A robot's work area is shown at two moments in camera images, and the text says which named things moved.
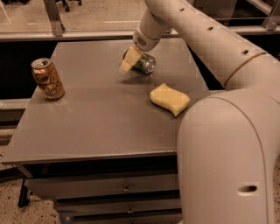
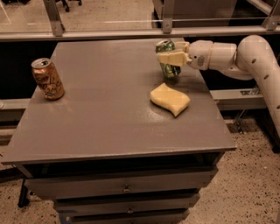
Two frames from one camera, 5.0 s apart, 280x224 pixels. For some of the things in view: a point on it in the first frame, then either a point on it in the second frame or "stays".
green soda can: x=146 y=63 → x=170 y=71
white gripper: x=144 y=39 → x=199 y=55
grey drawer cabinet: x=105 y=151 stays
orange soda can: x=47 y=79 stays
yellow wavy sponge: x=170 y=98 stays
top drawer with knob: x=85 y=185 stays
